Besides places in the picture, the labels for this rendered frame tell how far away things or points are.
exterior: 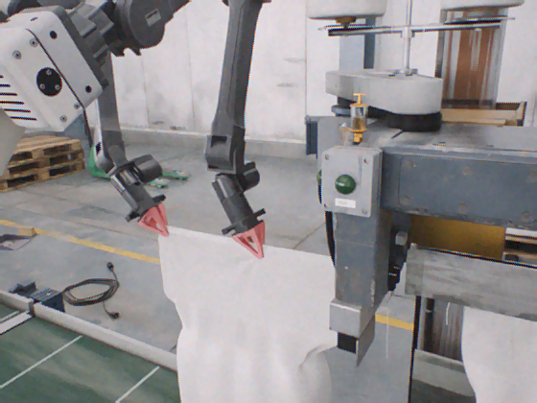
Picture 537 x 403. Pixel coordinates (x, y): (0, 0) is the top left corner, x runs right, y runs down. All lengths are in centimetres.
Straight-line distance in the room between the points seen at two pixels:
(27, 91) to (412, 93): 55
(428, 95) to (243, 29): 44
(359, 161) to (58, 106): 40
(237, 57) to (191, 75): 648
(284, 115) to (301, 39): 105
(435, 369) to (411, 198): 67
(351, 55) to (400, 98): 492
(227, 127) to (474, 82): 56
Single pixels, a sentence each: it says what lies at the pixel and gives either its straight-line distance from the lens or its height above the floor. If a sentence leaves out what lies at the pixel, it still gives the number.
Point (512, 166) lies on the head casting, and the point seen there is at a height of 132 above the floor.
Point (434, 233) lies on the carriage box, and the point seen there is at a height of 110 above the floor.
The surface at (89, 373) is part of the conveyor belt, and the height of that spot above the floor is 38.
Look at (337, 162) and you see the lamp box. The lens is 65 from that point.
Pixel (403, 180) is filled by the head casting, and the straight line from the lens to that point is 68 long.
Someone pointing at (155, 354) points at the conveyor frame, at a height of 40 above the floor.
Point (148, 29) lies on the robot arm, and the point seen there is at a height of 150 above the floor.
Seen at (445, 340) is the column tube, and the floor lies 72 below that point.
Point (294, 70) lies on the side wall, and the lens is 649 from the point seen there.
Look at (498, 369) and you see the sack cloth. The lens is 95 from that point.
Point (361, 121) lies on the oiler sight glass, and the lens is 70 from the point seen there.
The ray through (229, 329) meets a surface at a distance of 113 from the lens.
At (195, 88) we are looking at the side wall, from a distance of 746.
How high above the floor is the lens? 146
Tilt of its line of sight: 18 degrees down
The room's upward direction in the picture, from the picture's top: 2 degrees counter-clockwise
